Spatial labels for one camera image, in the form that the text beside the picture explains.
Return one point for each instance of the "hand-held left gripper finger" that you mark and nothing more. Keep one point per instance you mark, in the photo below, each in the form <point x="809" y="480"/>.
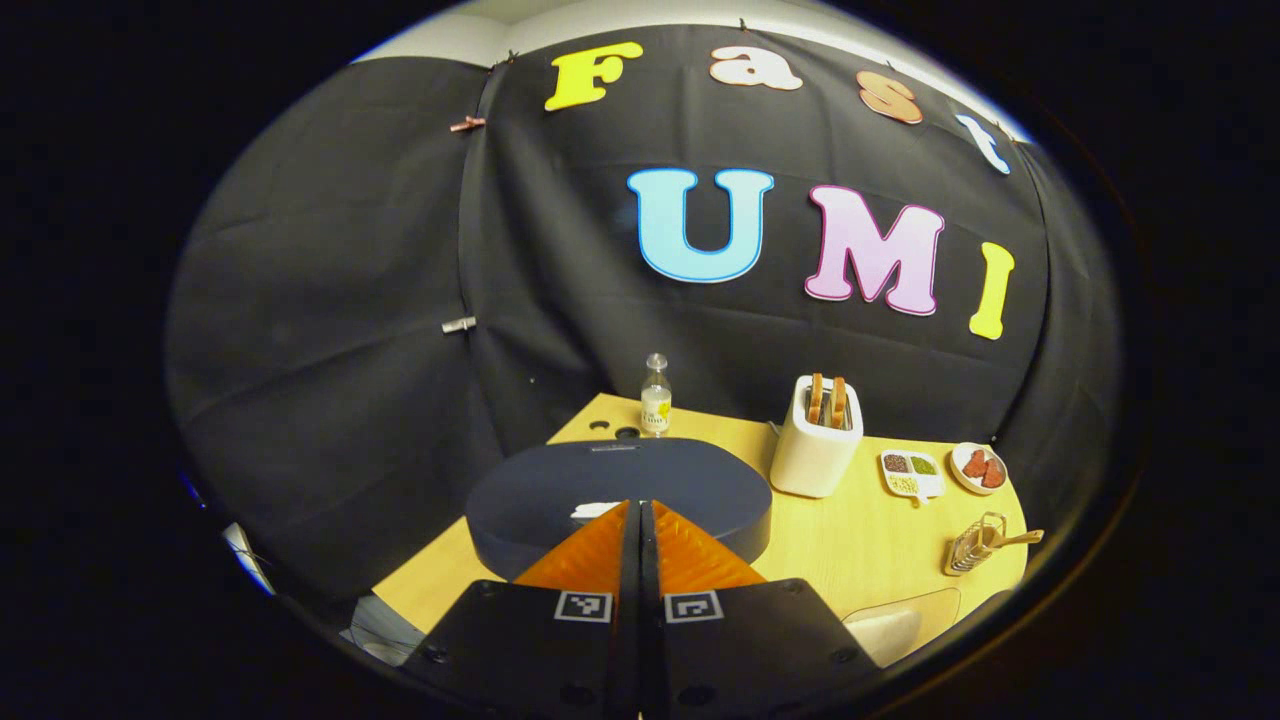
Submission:
<point x="628" y="560"/>
<point x="650" y="650"/>

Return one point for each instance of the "dark rice cooker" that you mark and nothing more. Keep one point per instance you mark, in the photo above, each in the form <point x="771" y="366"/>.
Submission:
<point x="650" y="470"/>

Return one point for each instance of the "white rice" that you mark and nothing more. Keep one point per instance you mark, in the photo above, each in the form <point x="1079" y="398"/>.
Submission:
<point x="890" y="635"/>

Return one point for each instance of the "small clear bottle yellow label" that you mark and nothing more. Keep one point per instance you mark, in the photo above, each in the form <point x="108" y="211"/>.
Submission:
<point x="656" y="405"/>

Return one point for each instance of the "white toaster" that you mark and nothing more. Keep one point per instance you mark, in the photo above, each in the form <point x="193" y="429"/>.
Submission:
<point x="810" y="460"/>

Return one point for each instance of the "toasted bread slice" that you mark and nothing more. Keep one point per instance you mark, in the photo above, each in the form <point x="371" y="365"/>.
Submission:
<point x="838" y="402"/>
<point x="815" y="398"/>

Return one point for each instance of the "silver backdrop clip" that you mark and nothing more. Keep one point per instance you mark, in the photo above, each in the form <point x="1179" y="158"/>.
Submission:
<point x="460" y="324"/>

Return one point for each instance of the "clear plastic tray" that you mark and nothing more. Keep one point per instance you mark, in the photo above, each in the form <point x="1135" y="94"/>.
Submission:
<point x="940" y="610"/>

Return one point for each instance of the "white divided grain dish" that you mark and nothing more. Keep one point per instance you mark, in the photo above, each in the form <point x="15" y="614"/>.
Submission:
<point x="930" y="487"/>

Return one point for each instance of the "white round plate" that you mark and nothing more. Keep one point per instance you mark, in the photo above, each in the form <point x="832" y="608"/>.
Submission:
<point x="958" y="470"/>

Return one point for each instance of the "red meat piece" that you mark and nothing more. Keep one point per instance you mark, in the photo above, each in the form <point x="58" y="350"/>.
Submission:
<point x="975" y="464"/>
<point x="993" y="473"/>

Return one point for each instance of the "black backdrop cloth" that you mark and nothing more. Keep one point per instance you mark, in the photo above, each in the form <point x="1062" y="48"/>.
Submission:
<point x="350" y="300"/>

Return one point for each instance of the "glowing screen device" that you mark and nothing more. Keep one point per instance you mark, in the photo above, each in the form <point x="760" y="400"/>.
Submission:
<point x="245" y="560"/>

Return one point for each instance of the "copper backdrop clip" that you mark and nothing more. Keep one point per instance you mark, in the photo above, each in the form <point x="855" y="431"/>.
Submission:
<point x="468" y="124"/>

